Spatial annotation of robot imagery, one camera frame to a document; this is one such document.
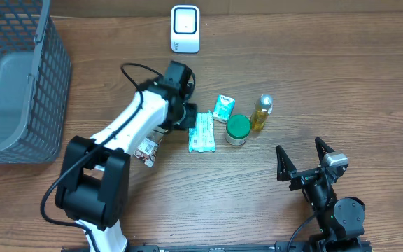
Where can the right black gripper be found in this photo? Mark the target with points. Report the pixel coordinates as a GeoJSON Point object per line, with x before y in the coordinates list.
{"type": "Point", "coordinates": [286, 169]}

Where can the teal white tissue pack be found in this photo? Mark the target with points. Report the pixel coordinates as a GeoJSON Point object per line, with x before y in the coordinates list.
{"type": "Point", "coordinates": [223, 108]}

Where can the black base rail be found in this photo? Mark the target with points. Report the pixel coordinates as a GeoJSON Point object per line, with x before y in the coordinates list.
{"type": "Point", "coordinates": [208, 248]}

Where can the white barcode scanner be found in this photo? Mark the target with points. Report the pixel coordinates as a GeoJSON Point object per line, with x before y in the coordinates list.
{"type": "Point", "coordinates": [185, 29]}

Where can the yellow dish soap bottle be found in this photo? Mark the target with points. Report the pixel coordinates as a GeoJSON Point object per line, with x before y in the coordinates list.
{"type": "Point", "coordinates": [263, 108]}

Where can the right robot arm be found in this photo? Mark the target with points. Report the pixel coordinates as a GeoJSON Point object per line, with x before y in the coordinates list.
{"type": "Point", "coordinates": [341, 221]}

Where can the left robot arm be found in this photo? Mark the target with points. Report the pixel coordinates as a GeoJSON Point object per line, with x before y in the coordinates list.
{"type": "Point", "coordinates": [94, 179]}

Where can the brown white snack wrapper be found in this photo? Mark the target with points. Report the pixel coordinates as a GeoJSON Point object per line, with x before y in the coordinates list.
{"type": "Point", "coordinates": [147, 149]}

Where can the grey plastic mesh basket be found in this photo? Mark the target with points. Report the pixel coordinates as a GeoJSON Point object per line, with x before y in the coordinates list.
{"type": "Point", "coordinates": [35, 77]}

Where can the teal snack packet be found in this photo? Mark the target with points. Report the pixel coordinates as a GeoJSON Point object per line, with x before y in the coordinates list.
{"type": "Point", "coordinates": [201, 137]}

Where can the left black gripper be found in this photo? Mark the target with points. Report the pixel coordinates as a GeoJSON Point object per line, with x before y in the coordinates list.
{"type": "Point", "coordinates": [190, 120]}

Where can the green lid jar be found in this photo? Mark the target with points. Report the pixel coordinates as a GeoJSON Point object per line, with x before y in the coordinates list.
{"type": "Point", "coordinates": [238, 128]}

